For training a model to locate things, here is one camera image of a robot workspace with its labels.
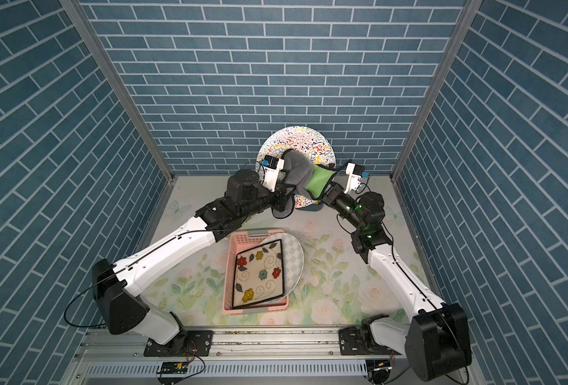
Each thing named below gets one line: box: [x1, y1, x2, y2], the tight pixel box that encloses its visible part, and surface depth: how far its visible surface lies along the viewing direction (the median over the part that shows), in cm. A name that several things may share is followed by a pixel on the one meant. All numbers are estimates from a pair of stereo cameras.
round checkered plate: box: [259, 232, 305, 299], surface depth 83 cm
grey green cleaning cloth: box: [271, 149, 340, 219], surface depth 69 cm
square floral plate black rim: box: [231, 239, 285, 310], surface depth 86 cm
